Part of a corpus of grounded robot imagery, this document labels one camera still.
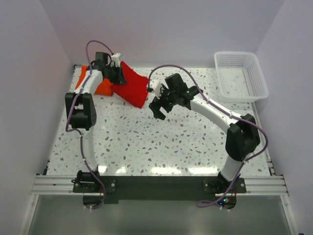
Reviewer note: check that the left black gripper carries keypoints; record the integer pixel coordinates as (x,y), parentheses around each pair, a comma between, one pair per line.
(120,78)

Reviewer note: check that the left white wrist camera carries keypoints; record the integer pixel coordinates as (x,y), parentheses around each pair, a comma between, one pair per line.
(116,60)

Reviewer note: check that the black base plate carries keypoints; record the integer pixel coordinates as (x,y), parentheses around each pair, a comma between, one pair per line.
(113,189)

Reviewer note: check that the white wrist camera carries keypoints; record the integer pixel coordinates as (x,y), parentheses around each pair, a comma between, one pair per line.
(116,60)
(155,87)

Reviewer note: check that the red t shirt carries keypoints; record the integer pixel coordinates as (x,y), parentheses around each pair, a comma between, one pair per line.
(135,90)

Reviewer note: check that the aluminium rail frame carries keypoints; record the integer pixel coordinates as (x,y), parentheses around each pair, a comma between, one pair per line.
(255,186)

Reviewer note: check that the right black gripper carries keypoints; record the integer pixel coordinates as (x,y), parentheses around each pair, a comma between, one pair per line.
(155,105)

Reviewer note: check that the folded orange t shirt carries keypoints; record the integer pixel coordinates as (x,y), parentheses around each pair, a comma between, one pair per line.
(103,89)

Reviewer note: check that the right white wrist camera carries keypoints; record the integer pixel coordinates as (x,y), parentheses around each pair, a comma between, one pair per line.
(155,87)

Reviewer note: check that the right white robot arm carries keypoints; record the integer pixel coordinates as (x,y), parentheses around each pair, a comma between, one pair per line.
(242,135)

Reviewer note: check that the white plastic basket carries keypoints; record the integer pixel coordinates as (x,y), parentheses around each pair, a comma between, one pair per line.
(240,77)

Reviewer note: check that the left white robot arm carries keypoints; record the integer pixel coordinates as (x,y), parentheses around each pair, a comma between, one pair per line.
(81,111)

